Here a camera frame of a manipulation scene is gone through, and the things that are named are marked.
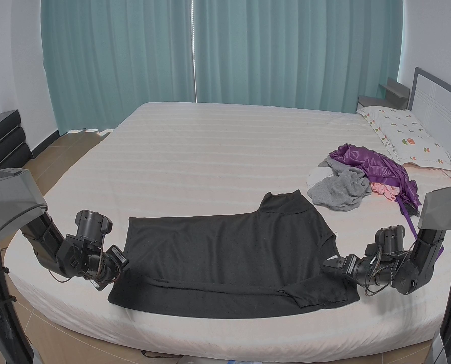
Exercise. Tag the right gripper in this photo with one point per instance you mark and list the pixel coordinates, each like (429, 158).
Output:
(343, 267)

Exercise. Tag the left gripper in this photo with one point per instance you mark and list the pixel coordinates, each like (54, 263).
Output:
(117, 260)

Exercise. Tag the black T-shirt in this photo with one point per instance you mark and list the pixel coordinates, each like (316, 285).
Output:
(229, 256)

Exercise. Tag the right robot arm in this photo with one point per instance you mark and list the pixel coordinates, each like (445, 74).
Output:
(441, 207)

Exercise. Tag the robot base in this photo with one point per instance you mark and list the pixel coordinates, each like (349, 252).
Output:
(229, 360)

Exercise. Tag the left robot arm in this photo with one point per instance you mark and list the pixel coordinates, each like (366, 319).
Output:
(5, 199)

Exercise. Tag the grey garment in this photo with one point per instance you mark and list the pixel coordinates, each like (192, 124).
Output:
(339, 193)

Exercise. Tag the pink garment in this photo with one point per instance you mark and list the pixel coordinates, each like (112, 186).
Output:
(383, 190)

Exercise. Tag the white garment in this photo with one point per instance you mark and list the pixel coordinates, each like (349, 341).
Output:
(318, 174)

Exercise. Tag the purple satin garment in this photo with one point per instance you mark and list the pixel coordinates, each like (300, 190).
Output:
(365, 159)

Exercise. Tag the bed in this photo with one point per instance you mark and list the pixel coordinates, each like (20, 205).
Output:
(210, 157)

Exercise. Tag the white printed pillow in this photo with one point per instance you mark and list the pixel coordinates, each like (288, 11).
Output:
(403, 131)

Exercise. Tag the black low cabinet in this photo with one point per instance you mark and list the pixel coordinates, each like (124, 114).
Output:
(1, 142)

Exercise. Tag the grey bedside table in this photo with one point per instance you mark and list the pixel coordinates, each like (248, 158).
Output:
(394, 89)

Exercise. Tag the blue-green curtain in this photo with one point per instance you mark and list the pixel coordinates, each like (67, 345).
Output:
(127, 44)
(286, 40)

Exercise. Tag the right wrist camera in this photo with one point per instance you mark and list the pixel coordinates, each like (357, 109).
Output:
(372, 250)

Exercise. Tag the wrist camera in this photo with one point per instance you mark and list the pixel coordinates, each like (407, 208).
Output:
(107, 226)
(372, 250)

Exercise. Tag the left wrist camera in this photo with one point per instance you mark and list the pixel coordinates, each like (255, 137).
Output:
(107, 226)

